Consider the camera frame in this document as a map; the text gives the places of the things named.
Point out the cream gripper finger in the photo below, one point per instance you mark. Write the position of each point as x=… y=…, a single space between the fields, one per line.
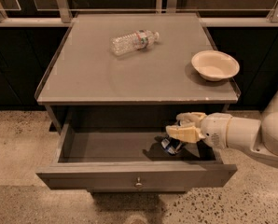
x=187 y=134
x=190 y=119

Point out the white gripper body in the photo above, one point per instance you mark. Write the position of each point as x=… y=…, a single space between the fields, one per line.
x=214 y=129

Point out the blue pepsi can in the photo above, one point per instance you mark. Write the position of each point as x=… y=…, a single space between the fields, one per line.
x=172 y=146

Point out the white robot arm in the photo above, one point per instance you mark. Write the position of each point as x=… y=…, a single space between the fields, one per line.
x=256 y=138

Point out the brass drawer knob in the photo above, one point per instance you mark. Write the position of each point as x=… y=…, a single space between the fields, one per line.
x=138 y=184

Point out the open grey top drawer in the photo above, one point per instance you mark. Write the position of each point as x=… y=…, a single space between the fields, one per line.
x=110 y=160

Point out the white bowl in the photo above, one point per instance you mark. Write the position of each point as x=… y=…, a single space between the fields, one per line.
x=215 y=65

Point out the clear plastic water bottle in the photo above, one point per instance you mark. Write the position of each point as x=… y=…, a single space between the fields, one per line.
x=140 y=39

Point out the grey cabinet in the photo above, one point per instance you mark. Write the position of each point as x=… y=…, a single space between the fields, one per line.
x=86 y=72

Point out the metal railing frame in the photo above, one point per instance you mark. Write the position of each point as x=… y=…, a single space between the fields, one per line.
x=212 y=13

